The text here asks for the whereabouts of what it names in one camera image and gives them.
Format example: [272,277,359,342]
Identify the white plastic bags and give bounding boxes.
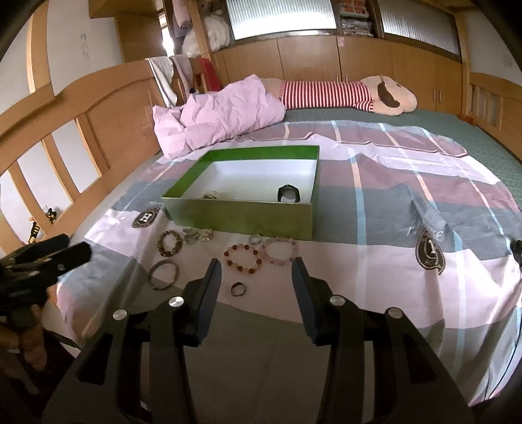
[179,14,236,56]

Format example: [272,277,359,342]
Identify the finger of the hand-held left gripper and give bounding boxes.
[6,234,71,264]
[38,242,93,280]

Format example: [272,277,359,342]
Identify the red garment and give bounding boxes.
[199,58,223,93]

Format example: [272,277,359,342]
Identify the wooden wall cabinets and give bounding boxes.
[212,35,470,115]

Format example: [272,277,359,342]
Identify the dark metal bangle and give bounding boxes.
[147,260,180,291]

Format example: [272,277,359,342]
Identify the pink quilt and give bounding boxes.
[153,74,287,159]

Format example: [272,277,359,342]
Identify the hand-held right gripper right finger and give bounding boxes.
[290,257,476,424]

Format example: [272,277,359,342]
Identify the brown bead bracelet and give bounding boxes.
[157,230,183,257]

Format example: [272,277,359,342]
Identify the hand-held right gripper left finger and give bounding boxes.
[41,258,223,424]

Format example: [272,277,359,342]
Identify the person's left hand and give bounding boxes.
[0,284,63,372]

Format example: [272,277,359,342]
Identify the plaid bed sheet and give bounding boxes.
[53,120,522,408]

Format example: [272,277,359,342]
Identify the stack of folded cloths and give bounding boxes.
[338,0,374,38]

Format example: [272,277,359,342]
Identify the wooden bed side rail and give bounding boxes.
[465,71,522,137]

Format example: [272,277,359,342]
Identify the wooden bed board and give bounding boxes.
[0,63,164,250]

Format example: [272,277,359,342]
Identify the pink bead bracelet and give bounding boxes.
[261,237,300,264]

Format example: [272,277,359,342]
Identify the striped plush toy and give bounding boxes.
[261,74,418,117]

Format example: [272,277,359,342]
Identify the grey white garment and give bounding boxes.
[146,56,177,108]

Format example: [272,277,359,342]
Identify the wooden chair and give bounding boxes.
[169,55,223,104]

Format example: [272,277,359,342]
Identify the red bead bracelet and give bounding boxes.
[223,244,262,273]

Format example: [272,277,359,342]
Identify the green cardboard box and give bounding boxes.
[160,145,320,241]

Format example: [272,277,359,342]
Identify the yellow black object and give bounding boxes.
[28,208,58,245]

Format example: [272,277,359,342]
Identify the green mattress cover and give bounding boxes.
[281,107,522,245]

